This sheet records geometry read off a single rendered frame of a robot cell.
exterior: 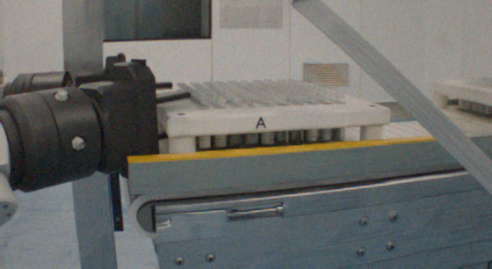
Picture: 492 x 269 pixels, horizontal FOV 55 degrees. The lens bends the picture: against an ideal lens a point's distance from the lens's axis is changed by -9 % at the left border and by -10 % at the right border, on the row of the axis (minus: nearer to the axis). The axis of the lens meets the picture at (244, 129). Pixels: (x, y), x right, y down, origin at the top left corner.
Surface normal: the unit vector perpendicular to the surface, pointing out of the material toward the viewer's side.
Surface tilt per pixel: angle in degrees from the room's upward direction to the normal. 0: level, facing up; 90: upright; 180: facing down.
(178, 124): 90
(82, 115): 59
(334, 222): 90
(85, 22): 90
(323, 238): 90
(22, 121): 64
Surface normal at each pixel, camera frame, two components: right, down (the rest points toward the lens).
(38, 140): 0.71, -0.11
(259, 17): 0.18, 0.20
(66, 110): 0.55, -0.54
